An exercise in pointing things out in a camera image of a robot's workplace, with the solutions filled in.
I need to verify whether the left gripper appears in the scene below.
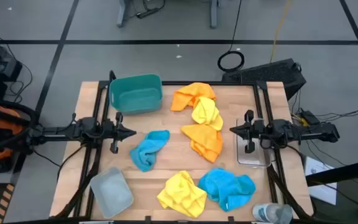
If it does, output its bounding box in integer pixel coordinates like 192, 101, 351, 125
103, 111, 137, 154

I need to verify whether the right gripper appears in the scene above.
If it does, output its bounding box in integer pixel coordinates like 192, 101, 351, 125
229, 109, 265, 154

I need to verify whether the blue microfiber towel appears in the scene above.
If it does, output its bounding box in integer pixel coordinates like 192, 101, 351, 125
197, 168, 257, 212
129, 129, 171, 173

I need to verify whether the orange microfiber towel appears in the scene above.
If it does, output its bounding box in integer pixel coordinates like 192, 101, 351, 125
180, 123, 224, 164
170, 82, 217, 112

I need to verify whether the yellow microfiber towel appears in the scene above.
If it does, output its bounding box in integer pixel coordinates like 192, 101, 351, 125
191, 96, 224, 131
156, 170, 208, 219

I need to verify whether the clear plastic basket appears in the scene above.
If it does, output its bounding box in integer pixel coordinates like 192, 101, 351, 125
236, 117, 272, 169

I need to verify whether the teal plastic basket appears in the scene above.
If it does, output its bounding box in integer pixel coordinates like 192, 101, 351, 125
109, 73, 164, 116

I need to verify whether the grey plastic basket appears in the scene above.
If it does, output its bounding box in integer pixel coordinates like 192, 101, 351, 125
89, 166, 135, 219

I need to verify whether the black computer tower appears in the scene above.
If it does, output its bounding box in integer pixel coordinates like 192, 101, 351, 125
221, 58, 307, 101

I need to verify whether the black power adapter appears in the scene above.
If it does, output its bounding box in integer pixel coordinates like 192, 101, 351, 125
300, 108, 321, 125

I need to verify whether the clear spray bottle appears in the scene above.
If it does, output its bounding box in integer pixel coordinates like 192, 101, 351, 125
252, 202, 293, 224

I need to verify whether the white paper sheet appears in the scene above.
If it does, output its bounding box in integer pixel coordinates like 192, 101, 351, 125
303, 155, 338, 206

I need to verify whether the black table edge bar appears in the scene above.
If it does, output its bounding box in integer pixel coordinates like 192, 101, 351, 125
305, 157, 358, 187

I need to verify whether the grey desk leg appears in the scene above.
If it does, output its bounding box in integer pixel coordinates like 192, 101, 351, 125
209, 0, 219, 29
116, 0, 130, 28

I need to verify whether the black power strip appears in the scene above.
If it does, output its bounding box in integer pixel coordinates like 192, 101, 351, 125
136, 7, 160, 19

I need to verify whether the black metal table frame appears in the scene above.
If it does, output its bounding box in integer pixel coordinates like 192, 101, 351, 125
54, 80, 315, 222

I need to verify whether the black coiled cable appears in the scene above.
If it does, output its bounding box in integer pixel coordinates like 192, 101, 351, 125
217, 0, 246, 73

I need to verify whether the yellow hanging cable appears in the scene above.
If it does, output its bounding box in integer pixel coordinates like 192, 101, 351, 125
270, 0, 291, 63

